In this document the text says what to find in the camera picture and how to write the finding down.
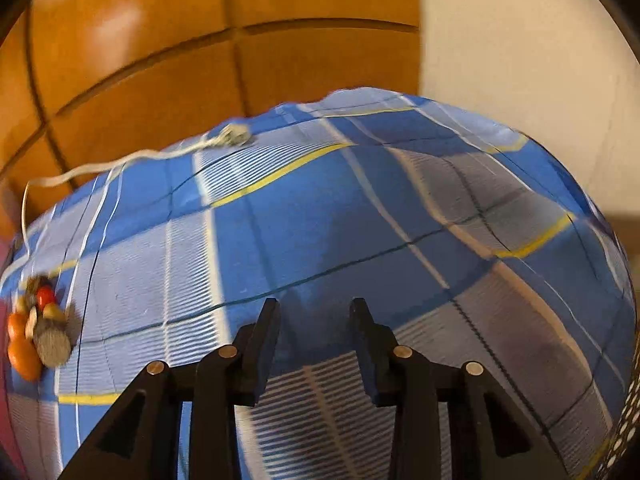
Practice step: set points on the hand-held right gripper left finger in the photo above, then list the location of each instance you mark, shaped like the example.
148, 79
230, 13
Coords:
270, 352

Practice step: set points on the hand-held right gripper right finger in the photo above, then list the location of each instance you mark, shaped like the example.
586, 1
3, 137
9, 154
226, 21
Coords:
362, 360

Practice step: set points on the red tomato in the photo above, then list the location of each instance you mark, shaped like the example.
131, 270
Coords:
45, 296

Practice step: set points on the blue plaid tablecloth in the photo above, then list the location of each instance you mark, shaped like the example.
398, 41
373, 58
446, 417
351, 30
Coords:
300, 220

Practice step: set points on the kiwi half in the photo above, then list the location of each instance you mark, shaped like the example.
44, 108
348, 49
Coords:
52, 347

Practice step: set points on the orange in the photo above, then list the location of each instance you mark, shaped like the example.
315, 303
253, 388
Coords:
22, 355

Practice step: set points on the dark dotted cloth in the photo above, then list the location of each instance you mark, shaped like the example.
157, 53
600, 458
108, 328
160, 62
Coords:
622, 440

